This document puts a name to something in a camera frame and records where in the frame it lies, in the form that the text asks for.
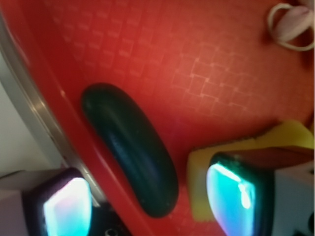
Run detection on pink plush bunny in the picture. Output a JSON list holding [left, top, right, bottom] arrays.
[[267, 0, 315, 52]]

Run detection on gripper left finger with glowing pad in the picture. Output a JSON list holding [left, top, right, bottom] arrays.
[[0, 168, 93, 236]]

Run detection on red plastic tray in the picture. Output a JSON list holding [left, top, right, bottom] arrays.
[[0, 0, 314, 236]]

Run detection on dark green plastic pickle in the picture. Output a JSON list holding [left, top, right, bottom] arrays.
[[81, 84, 179, 218]]

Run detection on black octagonal mount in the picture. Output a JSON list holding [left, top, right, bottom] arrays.
[[88, 203, 132, 236]]

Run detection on yellow sponge piece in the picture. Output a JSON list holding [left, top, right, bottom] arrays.
[[186, 120, 315, 222]]

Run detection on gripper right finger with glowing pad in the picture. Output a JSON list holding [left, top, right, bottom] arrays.
[[206, 147, 315, 236]]

